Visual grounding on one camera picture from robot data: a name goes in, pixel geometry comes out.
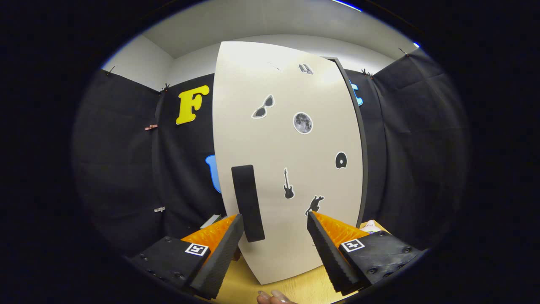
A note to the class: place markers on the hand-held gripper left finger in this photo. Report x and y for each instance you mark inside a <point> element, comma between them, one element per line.
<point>219,261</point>

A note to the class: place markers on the long ceiling light strip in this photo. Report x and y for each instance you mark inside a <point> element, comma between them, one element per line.
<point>348,5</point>

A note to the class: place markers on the green book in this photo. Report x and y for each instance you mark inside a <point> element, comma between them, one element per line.
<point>211,221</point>

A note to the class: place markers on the white cabinet door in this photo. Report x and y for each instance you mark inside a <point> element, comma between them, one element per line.
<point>329,126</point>

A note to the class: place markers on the black binder clip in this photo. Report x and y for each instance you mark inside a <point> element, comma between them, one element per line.
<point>366,73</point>
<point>403,52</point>
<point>110,69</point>
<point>165,88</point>

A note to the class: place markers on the grey cabinet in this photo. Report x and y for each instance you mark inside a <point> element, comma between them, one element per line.
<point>365,169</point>

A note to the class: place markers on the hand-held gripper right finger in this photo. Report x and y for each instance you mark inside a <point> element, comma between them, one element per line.
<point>329,257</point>

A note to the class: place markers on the black backdrop cloth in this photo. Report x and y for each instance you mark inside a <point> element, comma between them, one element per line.
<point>422,147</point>

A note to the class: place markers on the white and green toy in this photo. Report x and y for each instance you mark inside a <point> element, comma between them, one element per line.
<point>371,227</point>

